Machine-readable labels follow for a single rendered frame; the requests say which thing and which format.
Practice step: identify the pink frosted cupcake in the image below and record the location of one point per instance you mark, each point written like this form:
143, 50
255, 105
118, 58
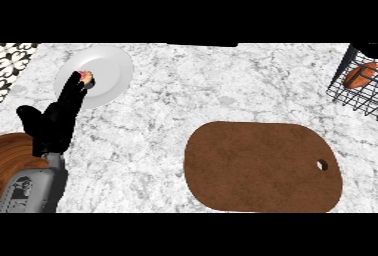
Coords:
87, 78

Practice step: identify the white round plate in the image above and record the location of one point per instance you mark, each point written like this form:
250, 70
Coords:
108, 71

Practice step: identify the brown round wooden board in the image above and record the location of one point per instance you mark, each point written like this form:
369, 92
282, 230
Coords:
16, 153

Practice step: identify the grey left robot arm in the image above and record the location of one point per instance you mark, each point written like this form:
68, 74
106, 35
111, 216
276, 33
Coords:
31, 190

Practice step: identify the black and white patterned tile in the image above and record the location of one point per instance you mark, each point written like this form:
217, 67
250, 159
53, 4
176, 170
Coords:
12, 65

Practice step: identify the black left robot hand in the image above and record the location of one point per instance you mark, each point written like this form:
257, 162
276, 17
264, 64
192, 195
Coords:
56, 123

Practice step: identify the orange sweet potato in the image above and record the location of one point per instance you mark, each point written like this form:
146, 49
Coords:
360, 75

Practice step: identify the brown wooden cutting board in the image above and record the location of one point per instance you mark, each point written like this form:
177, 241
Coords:
260, 166

